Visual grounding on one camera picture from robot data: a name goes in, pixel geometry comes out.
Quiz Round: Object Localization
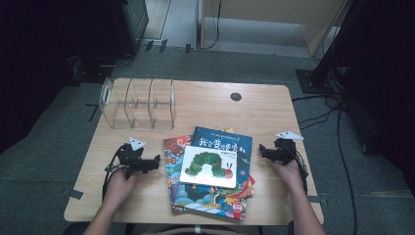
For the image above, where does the light blue monster picture book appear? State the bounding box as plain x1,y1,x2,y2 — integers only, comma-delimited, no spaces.
162,127,248,221

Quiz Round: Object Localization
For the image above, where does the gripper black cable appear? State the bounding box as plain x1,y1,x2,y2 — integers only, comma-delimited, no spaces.
102,146,126,201
287,143,310,195

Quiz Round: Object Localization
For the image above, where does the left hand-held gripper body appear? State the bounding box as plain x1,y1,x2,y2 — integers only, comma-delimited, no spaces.
115,136,151,180

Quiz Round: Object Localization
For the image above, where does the black stand base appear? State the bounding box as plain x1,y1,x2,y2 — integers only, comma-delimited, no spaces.
296,67,346,96

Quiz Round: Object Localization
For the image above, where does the person's clothing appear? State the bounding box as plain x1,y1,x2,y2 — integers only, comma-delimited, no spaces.
125,223,263,235

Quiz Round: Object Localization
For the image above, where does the dark cabinet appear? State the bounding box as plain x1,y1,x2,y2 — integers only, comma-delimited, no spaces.
111,0,150,58

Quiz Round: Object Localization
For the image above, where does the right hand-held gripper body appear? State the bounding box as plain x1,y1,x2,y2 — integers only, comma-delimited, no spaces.
272,130,304,165

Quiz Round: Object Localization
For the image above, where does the black floor cable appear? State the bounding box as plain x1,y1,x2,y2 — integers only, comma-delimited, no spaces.
298,109,341,130
335,107,358,235
97,53,135,69
291,93,342,111

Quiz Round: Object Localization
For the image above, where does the clear acrylic book rack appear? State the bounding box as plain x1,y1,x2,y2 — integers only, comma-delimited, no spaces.
98,76,177,130

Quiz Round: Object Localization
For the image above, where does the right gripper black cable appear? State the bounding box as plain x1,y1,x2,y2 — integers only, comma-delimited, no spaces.
287,143,310,195

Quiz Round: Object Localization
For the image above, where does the dark blue picture book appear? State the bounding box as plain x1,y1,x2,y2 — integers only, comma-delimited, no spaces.
182,125,254,199

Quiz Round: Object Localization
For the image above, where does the person's left hand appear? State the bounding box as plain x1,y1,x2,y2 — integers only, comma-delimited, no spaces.
103,167,138,205

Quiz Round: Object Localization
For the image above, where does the light wooden cabinet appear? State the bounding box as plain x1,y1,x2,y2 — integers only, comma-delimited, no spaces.
199,0,355,57

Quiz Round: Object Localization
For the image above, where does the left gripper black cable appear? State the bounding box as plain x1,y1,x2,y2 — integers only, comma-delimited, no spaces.
102,146,126,201

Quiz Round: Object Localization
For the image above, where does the dark curtain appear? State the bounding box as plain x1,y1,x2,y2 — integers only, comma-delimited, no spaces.
0,0,115,155
339,0,415,197

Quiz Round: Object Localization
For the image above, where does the black hanging cable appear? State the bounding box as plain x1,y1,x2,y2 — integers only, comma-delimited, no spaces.
200,0,223,51

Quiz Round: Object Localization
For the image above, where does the red picture book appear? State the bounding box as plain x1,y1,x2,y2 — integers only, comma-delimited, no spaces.
246,175,256,199

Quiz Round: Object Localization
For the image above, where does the person's right hand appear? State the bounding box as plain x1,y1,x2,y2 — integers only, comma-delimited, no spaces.
273,160,306,194

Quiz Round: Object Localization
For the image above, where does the white caterpillar picture book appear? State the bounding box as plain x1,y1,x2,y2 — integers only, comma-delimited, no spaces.
178,145,238,190

